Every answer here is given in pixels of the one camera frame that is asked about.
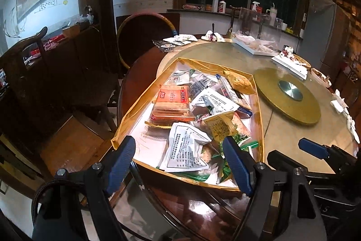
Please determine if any white landscape-print snack bag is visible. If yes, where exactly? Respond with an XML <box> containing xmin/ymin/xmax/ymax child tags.
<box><xmin>169</xmin><ymin>69</ymin><xmax>195</xmax><ymax>86</ymax></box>

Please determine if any crumpled tissue with spoon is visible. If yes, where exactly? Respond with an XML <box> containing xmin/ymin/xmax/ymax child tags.
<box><xmin>201</xmin><ymin>23</ymin><xmax>225</xmax><ymax>43</ymax></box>

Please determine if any grey refrigerator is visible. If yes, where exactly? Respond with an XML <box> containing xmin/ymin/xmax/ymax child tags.
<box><xmin>297</xmin><ymin>0</ymin><xmax>350</xmax><ymax>75</ymax></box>

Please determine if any bowl with food scraps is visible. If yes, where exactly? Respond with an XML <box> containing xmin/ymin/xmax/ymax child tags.
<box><xmin>310</xmin><ymin>68</ymin><xmax>332</xmax><ymax>88</ymax></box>

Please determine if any yellow-wrapped cracker stack pack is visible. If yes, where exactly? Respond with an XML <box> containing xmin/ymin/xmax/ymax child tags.
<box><xmin>145</xmin><ymin>106</ymin><xmax>195</xmax><ymax>129</ymax></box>

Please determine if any white spray bottle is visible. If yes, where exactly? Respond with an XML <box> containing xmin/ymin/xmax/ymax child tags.
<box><xmin>252</xmin><ymin>1</ymin><xmax>262</xmax><ymax>21</ymax></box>

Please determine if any white tumbler with straw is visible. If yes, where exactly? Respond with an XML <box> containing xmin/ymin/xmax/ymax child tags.
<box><xmin>266</xmin><ymin>4</ymin><xmax>278</xmax><ymax>26</ymax></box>

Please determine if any white napkin pile left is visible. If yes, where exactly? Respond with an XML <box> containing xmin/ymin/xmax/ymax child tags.
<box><xmin>163</xmin><ymin>34</ymin><xmax>198</xmax><ymax>46</ymax></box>

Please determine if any yellow-taped white cardboard tray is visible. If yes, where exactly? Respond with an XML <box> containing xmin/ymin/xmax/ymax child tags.
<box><xmin>111</xmin><ymin>57</ymin><xmax>264</xmax><ymax>191</ymax></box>

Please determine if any clear blue-edged cracker sleeve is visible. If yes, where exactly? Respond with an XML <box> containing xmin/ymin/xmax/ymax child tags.
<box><xmin>216</xmin><ymin>74</ymin><xmax>253</xmax><ymax>119</ymax></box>

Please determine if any white flat box right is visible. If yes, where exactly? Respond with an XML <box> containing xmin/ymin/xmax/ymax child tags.
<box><xmin>272</xmin><ymin>55</ymin><xmax>307</xmax><ymax>80</ymax></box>

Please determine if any silver white-text snack packet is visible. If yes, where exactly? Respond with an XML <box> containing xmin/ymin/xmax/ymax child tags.
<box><xmin>159</xmin><ymin>122</ymin><xmax>212</xmax><ymax>173</ymax></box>

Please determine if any white paper towel roll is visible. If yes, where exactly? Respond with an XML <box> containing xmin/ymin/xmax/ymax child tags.
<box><xmin>212</xmin><ymin>0</ymin><xmax>219</xmax><ymax>13</ymax></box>

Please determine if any small white red-label bottle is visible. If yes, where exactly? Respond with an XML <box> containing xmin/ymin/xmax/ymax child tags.
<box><xmin>218</xmin><ymin>0</ymin><xmax>226</xmax><ymax>13</ymax></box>

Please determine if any green pea snack packet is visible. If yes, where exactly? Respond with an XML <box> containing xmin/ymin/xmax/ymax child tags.
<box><xmin>212</xmin><ymin>133</ymin><xmax>259</xmax><ymax>185</ymax></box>

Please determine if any orange soda cracker pack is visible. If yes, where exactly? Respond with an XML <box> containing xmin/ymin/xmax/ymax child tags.
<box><xmin>155</xmin><ymin>85</ymin><xmax>189</xmax><ymax>110</ymax></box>

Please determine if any clear acrylic box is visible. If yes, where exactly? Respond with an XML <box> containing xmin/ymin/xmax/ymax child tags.
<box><xmin>238</xmin><ymin>8</ymin><xmax>283</xmax><ymax>43</ymax></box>

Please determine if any clear plastic wrapper on table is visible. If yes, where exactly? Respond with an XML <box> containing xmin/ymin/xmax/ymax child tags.
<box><xmin>152</xmin><ymin>40</ymin><xmax>177</xmax><ymax>53</ymax></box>

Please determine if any golden lazy susan turntable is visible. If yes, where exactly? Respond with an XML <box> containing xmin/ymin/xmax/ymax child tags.
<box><xmin>253</xmin><ymin>68</ymin><xmax>321</xmax><ymax>126</ymax></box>

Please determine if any white tissues right edge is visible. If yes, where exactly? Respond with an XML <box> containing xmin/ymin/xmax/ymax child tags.
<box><xmin>330</xmin><ymin>89</ymin><xmax>360</xmax><ymax>144</ymax></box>

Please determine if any white food tray far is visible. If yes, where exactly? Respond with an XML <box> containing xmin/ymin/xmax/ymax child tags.
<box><xmin>232</xmin><ymin>34</ymin><xmax>279</xmax><ymax>57</ymax></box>

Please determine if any yellow biscuit packet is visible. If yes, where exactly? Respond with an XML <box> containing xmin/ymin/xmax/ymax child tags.
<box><xmin>223</xmin><ymin>70</ymin><xmax>256</xmax><ymax>95</ymax></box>

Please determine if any round-back wooden chair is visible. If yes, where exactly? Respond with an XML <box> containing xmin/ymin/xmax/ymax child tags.
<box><xmin>116</xmin><ymin>12</ymin><xmax>180</xmax><ymax>70</ymax></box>

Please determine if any dark wooden side chair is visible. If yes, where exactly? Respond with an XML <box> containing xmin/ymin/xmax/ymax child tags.
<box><xmin>1</xmin><ymin>27</ymin><xmax>119</xmax><ymax>198</ymax></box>

